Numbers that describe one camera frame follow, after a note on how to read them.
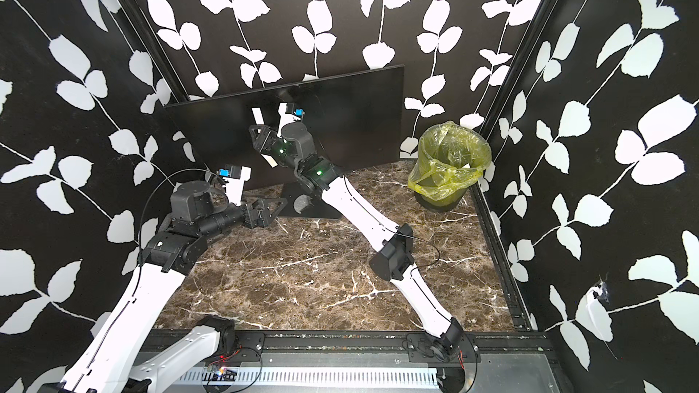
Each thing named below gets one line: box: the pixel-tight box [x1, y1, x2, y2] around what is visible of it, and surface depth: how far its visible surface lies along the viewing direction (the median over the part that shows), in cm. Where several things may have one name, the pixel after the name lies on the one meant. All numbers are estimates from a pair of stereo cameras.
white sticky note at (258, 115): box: [251, 107, 264, 126], surface depth 71 cm
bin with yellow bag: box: [407, 120, 493, 213], surface depth 95 cm
